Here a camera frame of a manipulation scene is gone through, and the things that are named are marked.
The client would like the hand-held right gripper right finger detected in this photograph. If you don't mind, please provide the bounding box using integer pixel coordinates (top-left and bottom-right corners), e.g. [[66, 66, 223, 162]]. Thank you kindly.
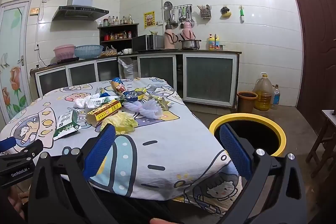
[[219, 124, 308, 224]]

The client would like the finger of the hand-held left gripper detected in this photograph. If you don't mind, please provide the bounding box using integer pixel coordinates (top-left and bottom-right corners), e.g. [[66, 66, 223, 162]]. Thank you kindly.
[[12, 139, 44, 161], [0, 136, 17, 153]]

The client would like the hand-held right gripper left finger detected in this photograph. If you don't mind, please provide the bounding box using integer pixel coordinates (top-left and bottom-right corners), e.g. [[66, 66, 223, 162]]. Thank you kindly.
[[28, 124, 117, 224]]

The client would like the yellow plastic bag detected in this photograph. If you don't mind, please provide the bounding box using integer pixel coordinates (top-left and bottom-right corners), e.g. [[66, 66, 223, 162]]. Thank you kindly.
[[101, 112, 138, 135]]

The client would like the long yellow carton box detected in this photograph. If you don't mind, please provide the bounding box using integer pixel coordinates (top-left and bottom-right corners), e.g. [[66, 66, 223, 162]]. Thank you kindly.
[[87, 99, 123, 126]]

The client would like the green and white packet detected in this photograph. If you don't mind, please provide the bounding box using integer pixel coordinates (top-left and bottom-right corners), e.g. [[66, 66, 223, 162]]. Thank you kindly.
[[52, 110, 82, 141]]

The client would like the black yellow-rimmed trash bin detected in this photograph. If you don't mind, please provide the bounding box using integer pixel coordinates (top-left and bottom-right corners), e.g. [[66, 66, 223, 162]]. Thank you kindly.
[[209, 113, 287, 161]]

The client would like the white plastic bag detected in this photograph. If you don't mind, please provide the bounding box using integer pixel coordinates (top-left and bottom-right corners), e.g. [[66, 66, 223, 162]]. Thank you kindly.
[[123, 99, 164, 120]]

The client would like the blue and yellow snack bag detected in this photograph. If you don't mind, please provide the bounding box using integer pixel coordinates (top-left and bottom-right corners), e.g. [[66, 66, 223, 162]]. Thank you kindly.
[[121, 90, 146, 103]]

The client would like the orange cartoon snack bag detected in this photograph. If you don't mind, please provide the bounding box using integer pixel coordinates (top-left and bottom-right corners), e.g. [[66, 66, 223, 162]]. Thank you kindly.
[[110, 78, 128, 96]]

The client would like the person's left hand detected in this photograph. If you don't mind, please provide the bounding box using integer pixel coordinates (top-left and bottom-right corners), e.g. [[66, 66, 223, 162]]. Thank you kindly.
[[5, 186, 30, 219]]

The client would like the person's right hand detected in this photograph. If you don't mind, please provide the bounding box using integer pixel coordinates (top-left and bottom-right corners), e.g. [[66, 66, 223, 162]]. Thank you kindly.
[[149, 217, 185, 224]]

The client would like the clear bag with green print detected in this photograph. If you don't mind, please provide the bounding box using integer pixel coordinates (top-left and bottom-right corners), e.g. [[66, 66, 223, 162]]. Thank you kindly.
[[91, 97, 116, 109]]

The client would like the brown plastic bin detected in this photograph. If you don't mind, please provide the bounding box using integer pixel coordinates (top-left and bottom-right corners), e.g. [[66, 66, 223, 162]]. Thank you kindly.
[[236, 91, 259, 114]]

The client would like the white crumpled tissue wad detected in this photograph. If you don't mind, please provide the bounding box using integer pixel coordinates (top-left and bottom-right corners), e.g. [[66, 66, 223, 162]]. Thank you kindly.
[[73, 94, 91, 109]]

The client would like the large cooking oil jug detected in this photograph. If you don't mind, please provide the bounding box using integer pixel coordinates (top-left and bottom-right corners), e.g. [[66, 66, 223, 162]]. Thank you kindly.
[[253, 72, 274, 111]]

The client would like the cartoon printed tablecloth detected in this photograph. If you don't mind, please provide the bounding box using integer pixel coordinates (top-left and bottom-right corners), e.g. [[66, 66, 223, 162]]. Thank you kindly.
[[0, 77, 240, 214]]

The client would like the clear water bottle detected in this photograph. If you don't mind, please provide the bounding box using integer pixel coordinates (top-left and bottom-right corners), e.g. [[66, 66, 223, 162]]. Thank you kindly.
[[271, 84, 281, 110]]

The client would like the yellow crumpled wrapper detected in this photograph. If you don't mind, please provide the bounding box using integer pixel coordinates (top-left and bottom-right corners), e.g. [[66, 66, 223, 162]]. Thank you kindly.
[[149, 94, 174, 111]]

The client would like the glass door kitchen cabinet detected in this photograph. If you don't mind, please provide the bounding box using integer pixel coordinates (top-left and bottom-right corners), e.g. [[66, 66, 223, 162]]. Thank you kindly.
[[30, 48, 242, 109]]

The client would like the white woven sack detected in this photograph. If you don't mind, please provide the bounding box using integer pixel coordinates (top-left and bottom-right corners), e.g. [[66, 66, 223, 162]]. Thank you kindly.
[[118, 56, 138, 80]]

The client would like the wooden stool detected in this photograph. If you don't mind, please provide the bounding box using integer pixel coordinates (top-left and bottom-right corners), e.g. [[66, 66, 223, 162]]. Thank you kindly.
[[306, 110, 336, 179]]

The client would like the flower printed glass door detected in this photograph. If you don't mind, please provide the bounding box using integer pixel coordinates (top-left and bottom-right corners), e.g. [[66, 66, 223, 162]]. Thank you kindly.
[[0, 0, 32, 123]]

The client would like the black cooktop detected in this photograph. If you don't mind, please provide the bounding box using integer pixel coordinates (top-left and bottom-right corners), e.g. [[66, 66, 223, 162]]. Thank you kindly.
[[56, 56, 80, 64]]

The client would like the clear bag of food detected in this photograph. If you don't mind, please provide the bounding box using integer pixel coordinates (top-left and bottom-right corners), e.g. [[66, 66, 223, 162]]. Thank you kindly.
[[101, 45, 117, 58]]

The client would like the blue plastic basket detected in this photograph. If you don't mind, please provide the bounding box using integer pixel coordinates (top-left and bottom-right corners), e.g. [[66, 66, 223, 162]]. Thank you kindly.
[[74, 45, 104, 59]]

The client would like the pink plastic basin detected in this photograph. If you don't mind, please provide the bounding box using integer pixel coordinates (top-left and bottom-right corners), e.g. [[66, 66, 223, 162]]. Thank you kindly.
[[53, 44, 77, 61]]

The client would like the yellow detergent bottle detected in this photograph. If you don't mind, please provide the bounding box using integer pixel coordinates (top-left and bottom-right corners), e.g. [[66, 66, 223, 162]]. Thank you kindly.
[[208, 34, 221, 50]]

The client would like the row of seasoning jars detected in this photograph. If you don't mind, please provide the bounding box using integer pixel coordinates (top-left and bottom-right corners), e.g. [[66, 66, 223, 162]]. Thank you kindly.
[[103, 31, 132, 41]]

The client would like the dark wooden shelf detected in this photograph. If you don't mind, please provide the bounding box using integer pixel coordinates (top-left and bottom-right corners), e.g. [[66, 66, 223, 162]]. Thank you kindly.
[[97, 23, 139, 53]]

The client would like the metal faucet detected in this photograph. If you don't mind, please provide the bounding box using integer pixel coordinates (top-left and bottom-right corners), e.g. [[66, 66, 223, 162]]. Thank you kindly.
[[213, 33, 226, 51]]

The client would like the steel cooking pot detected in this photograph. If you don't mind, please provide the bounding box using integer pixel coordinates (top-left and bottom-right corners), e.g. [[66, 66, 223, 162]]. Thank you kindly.
[[179, 39, 201, 51]]

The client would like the grey microwave oven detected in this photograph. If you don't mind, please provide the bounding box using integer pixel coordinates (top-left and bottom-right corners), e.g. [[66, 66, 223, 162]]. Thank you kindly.
[[131, 34, 165, 52]]

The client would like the pink thermos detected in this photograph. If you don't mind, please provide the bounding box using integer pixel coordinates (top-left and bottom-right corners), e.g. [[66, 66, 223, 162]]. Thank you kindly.
[[180, 21, 196, 42], [164, 24, 178, 49]]

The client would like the row of condiment bottles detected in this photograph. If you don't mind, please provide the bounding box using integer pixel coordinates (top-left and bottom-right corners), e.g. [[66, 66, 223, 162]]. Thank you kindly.
[[102, 14, 135, 26]]

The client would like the brown wooden door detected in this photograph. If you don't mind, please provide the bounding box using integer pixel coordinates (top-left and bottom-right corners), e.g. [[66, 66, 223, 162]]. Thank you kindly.
[[279, 0, 336, 136]]

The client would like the steel range hood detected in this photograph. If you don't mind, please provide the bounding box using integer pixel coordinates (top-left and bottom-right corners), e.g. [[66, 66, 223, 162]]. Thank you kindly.
[[52, 0, 110, 21]]

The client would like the metal chopstick holder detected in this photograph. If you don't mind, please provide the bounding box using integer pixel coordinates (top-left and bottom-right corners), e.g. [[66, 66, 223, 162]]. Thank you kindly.
[[197, 4, 211, 18]]

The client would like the row of hanging kitchen utensils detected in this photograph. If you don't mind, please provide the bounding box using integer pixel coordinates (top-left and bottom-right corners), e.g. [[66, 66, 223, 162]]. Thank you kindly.
[[164, 1, 195, 29]]

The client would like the yellow wall poster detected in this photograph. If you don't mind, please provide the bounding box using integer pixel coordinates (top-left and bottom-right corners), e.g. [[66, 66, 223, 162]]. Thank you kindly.
[[143, 10, 155, 29]]

